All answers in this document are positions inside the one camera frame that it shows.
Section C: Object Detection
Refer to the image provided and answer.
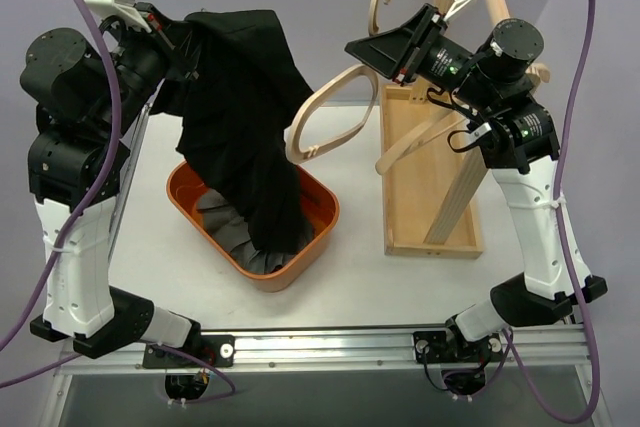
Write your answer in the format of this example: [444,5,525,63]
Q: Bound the wooden hanger of black skirt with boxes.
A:
[285,0,391,165]

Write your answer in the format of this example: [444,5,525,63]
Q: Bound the aluminium rail table edge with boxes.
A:
[54,102,596,378]

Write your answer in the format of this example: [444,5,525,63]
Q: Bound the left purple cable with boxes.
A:
[0,0,124,388]

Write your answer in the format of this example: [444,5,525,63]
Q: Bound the wooden clothes rack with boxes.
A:
[379,0,549,260]

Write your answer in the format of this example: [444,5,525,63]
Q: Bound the grey pleated skirt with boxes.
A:
[196,189,294,275]

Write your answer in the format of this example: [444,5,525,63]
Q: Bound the wooden hanger of grey skirt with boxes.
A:
[374,61,551,178]

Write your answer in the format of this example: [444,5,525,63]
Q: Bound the black pleated skirt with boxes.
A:
[149,8,317,254]

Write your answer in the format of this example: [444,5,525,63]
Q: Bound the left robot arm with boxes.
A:
[20,2,203,366]

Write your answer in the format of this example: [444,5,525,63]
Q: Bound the orange plastic basket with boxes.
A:
[166,162,340,293]

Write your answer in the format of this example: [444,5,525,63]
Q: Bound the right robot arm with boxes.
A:
[345,4,608,360]

